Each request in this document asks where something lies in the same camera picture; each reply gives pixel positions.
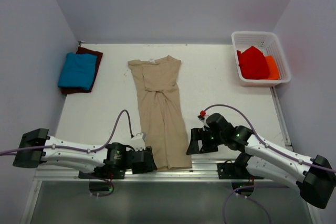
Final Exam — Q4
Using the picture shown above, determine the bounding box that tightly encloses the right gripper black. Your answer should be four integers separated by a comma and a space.
186, 127, 225, 155

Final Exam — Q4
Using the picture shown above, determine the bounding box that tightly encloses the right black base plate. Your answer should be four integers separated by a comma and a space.
217, 161, 264, 179

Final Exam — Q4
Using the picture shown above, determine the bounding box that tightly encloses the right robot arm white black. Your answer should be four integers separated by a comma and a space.
186, 112, 335, 209

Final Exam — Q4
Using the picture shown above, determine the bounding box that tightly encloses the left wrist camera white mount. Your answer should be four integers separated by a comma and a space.
130, 132, 146, 151

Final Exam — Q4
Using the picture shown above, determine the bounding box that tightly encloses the maroon t shirt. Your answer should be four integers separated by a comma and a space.
60, 47, 103, 95

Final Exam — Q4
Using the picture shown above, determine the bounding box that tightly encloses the blue t shirt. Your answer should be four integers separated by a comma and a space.
58, 52, 98, 90

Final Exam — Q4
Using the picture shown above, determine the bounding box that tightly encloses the orange t shirt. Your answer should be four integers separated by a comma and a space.
265, 55, 280, 80

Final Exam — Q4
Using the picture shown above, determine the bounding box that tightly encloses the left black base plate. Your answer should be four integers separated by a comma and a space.
78, 170, 125, 180

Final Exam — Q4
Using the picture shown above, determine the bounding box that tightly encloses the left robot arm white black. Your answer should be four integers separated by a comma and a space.
13, 129, 157, 179

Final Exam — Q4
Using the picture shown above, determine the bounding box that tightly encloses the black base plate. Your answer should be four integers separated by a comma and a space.
78, 170, 125, 180
217, 161, 264, 179

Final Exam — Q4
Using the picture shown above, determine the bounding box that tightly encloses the red t shirt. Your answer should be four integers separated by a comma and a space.
237, 46, 269, 80

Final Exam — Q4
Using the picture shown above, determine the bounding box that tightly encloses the white plastic basket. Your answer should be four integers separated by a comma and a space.
232, 31, 291, 87

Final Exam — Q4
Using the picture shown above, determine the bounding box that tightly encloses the beige t shirt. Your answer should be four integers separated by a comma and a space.
128, 56, 192, 170

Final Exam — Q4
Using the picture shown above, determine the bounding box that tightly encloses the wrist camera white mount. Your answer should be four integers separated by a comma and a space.
197, 110, 208, 126
130, 132, 146, 151

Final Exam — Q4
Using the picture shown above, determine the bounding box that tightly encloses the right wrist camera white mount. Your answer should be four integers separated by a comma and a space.
197, 110, 208, 126

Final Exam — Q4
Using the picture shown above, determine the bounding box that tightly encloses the aluminium mounting rail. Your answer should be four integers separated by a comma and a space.
34, 157, 308, 183

